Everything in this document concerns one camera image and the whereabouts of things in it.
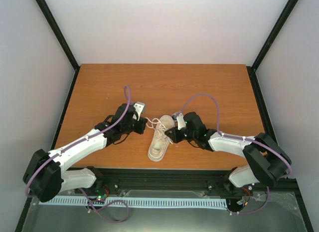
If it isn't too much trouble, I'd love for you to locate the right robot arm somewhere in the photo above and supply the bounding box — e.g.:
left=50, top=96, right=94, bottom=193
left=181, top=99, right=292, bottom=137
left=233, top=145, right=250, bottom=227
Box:
left=165, top=112, right=292, bottom=188

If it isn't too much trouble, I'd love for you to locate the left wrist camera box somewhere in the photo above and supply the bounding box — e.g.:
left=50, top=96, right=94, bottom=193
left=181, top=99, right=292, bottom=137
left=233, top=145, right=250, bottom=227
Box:
left=133, top=102, right=146, bottom=117

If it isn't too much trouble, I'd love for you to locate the black left frame post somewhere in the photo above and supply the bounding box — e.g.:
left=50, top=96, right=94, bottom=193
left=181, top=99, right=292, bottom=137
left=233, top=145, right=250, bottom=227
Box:
left=35, top=0, right=80, bottom=72

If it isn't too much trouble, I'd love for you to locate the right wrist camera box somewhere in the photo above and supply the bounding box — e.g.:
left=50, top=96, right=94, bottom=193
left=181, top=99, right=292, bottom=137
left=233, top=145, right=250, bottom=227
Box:
left=172, top=111, right=186, bottom=130

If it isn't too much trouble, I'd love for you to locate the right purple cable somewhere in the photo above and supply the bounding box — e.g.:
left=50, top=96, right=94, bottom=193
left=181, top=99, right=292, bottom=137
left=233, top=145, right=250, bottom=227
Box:
left=179, top=93, right=292, bottom=215

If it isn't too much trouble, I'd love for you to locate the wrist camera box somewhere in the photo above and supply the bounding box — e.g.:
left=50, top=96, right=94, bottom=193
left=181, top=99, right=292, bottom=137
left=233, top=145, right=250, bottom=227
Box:
left=172, top=111, right=186, bottom=130
left=133, top=102, right=146, bottom=117

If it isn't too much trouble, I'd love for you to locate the black right table rail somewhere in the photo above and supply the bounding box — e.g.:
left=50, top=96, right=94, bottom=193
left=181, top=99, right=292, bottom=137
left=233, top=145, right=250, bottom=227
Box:
left=246, top=66, right=314, bottom=232

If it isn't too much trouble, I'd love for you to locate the white lace sneaker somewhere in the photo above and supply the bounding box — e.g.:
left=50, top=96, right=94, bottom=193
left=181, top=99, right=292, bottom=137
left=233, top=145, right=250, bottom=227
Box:
left=148, top=115, right=175, bottom=162

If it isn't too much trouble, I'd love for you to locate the light blue cable duct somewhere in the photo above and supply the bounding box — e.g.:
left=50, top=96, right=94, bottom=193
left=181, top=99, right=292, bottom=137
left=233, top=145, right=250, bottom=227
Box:
left=39, top=196, right=227, bottom=210

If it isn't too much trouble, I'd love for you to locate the black right frame post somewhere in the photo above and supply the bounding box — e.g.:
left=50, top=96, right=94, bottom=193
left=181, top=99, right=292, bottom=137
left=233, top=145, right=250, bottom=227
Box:
left=251, top=0, right=299, bottom=72

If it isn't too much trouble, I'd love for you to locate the small green-lit circuit board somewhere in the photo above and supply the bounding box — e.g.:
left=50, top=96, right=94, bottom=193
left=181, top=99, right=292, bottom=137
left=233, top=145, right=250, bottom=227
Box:
left=88, top=189, right=109, bottom=205

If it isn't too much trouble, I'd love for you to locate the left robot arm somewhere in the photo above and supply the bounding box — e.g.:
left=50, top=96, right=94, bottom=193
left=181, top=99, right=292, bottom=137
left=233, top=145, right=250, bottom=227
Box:
left=22, top=102, right=147, bottom=202

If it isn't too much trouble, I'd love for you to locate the white shoelace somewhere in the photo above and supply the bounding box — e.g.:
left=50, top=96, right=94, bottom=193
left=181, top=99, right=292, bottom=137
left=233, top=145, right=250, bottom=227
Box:
left=146, top=117, right=173, bottom=144

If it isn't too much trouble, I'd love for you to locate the black frame post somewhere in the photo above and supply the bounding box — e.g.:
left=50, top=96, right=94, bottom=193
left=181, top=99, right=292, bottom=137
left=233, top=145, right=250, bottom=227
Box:
left=35, top=0, right=80, bottom=72
left=251, top=0, right=299, bottom=72

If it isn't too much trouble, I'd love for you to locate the black front mounting rail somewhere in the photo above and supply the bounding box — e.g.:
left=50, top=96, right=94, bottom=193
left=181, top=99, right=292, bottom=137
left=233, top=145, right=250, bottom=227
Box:
left=74, top=168, right=297, bottom=198

